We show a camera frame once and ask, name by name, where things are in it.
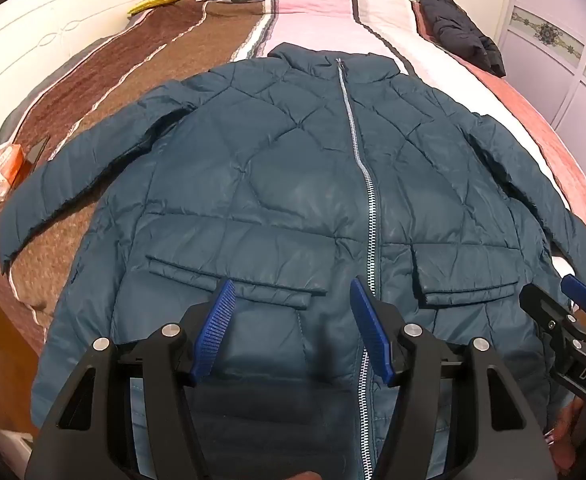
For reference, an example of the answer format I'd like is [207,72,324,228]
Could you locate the person's right hand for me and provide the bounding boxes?
[544,399,586,480]

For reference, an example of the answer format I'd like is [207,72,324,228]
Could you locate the lilac wardrobe with floral trim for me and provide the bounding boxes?
[493,0,586,161]

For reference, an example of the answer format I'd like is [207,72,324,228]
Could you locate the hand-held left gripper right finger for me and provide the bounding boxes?
[349,277,556,480]

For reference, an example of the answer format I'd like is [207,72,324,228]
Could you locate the teal quilted puffer jacket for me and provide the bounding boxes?
[0,42,586,480]

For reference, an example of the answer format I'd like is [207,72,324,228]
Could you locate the black puffer jacket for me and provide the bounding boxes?
[418,0,506,79]

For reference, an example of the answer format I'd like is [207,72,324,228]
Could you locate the orange and white packet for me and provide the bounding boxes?
[0,143,25,204]

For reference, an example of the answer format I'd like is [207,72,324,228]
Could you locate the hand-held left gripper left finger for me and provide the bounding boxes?
[26,279,236,480]

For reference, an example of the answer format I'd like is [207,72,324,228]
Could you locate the brown and pink patchwork blanket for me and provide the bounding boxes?
[0,0,586,358]

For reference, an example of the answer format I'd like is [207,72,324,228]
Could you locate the white bed headboard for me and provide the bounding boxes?
[0,0,146,128]

